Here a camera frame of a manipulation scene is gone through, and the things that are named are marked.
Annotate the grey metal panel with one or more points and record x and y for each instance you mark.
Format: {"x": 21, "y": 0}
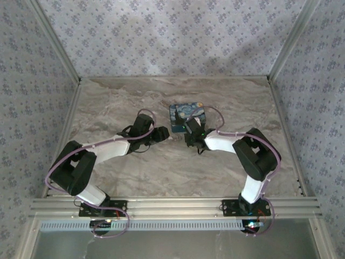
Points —
{"x": 172, "y": 245}

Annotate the aluminium frame post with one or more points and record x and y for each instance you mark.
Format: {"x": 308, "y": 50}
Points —
{"x": 292, "y": 40}
{"x": 55, "y": 40}

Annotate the aluminium mounting rail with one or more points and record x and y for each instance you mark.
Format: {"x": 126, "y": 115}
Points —
{"x": 172, "y": 206}

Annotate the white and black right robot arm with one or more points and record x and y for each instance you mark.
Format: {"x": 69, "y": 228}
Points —
{"x": 223, "y": 140}

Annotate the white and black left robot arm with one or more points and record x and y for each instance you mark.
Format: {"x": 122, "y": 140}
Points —
{"x": 107, "y": 149}

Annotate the aluminium frame leg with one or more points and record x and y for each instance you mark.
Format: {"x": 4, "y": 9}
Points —
{"x": 323, "y": 240}
{"x": 27, "y": 237}

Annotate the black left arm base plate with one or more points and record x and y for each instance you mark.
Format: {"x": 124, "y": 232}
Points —
{"x": 118, "y": 207}

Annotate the blue starry night tin box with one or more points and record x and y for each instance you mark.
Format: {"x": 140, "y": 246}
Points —
{"x": 186, "y": 110}

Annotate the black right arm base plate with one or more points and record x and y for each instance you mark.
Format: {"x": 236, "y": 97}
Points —
{"x": 229, "y": 207}

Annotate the aluminium table side rail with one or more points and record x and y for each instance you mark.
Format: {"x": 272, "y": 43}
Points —
{"x": 64, "y": 135}
{"x": 273, "y": 93}

